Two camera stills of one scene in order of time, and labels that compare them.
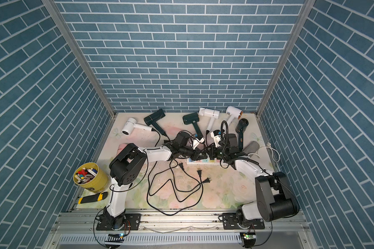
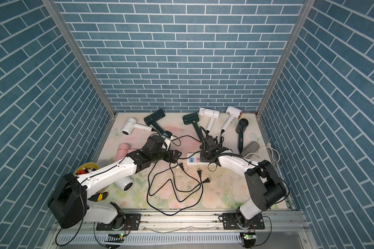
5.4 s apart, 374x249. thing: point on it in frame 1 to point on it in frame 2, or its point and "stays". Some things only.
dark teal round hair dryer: (240, 127) stays
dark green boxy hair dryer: (193, 118) stays
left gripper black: (195, 155) to (175, 157)
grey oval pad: (251, 148) stays
